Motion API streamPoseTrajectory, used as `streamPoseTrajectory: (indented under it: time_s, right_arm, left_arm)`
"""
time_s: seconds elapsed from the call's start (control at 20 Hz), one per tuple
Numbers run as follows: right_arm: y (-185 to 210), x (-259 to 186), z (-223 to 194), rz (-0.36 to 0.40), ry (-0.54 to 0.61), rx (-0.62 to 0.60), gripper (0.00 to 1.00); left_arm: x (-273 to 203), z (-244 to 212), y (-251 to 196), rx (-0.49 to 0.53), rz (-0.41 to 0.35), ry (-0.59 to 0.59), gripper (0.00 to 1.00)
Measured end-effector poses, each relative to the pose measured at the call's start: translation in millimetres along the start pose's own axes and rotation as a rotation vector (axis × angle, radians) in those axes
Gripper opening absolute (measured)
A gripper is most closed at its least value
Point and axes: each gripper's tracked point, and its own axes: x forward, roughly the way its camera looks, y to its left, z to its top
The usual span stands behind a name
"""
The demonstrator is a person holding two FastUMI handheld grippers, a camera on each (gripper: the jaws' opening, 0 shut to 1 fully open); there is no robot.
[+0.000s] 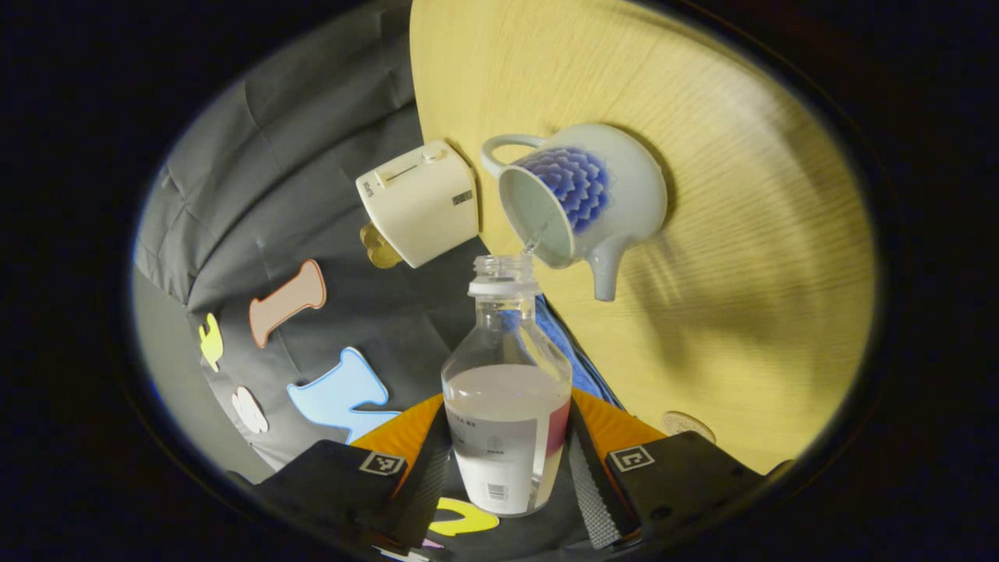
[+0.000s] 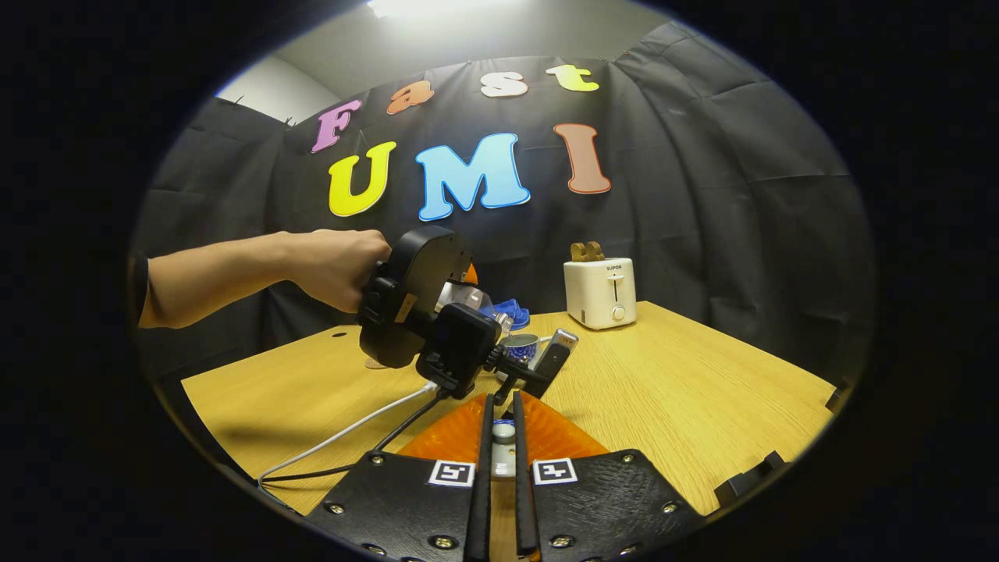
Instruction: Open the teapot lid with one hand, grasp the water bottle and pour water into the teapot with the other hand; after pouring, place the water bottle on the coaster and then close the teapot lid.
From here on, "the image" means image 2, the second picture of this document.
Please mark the black backdrop cloth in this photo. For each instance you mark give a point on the black backdrop cloth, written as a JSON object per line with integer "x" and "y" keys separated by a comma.
{"x": 702, "y": 234}

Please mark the black table edge bracket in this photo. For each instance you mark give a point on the black table edge bracket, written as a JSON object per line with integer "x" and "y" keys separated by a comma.
{"x": 749, "y": 478}
{"x": 837, "y": 396}

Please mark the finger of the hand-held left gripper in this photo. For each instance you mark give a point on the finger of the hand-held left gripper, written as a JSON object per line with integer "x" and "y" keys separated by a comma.
{"x": 471, "y": 275}

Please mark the clear plastic water bottle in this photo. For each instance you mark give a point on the clear plastic water bottle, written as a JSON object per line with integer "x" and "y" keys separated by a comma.
{"x": 468, "y": 298}

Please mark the blue towel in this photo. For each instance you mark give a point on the blue towel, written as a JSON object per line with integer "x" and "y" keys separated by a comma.
{"x": 515, "y": 312}

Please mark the round brown coaster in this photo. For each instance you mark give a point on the round brown coaster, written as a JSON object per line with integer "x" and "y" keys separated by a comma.
{"x": 376, "y": 364}

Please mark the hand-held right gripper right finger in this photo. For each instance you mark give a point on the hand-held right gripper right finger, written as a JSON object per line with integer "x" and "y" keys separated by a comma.
{"x": 609, "y": 499}

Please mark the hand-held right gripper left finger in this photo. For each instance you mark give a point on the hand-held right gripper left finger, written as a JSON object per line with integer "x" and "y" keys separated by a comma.
{"x": 406, "y": 499}

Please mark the white blue-patterned teacup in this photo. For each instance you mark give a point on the white blue-patterned teacup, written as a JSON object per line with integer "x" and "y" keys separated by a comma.
{"x": 521, "y": 350}

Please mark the ceiling light panel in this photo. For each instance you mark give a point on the ceiling light panel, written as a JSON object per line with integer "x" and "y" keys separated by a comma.
{"x": 421, "y": 6}

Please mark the white toaster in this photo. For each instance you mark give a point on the white toaster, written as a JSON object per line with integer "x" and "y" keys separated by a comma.
{"x": 599, "y": 293}

